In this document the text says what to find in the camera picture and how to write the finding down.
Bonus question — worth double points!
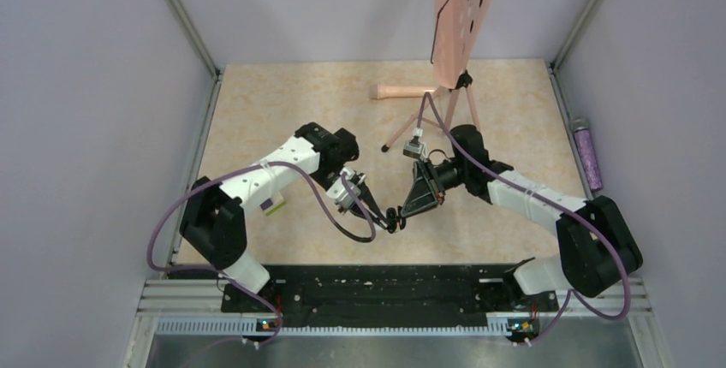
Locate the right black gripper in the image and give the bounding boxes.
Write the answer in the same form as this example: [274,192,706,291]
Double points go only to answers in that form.
[402,157,469,219]

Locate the black earbud charging case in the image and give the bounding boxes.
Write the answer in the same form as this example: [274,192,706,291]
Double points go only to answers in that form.
[386,206,407,234]

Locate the pink music stand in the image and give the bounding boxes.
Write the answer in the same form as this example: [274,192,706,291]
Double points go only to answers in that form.
[380,0,492,153]

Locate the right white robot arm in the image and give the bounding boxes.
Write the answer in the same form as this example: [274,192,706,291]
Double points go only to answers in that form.
[399,124,643,310]

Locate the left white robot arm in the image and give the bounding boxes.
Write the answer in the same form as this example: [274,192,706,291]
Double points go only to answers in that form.
[179,122,399,311]

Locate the purple and wood blocks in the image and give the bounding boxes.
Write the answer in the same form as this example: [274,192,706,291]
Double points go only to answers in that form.
[259,193,286,217]

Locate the purple glitter bottle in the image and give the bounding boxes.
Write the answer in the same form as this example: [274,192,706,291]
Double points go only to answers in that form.
[570,118,604,191]

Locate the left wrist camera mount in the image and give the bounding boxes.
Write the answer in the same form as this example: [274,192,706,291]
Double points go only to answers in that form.
[329,168,364,217]

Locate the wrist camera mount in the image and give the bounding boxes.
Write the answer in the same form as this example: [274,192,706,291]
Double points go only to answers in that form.
[402,128,428,160]
[329,168,364,217]

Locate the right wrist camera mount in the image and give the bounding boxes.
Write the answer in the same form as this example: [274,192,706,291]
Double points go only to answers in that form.
[402,128,428,160]

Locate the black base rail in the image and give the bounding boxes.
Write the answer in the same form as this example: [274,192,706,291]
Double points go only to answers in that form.
[170,264,558,339]

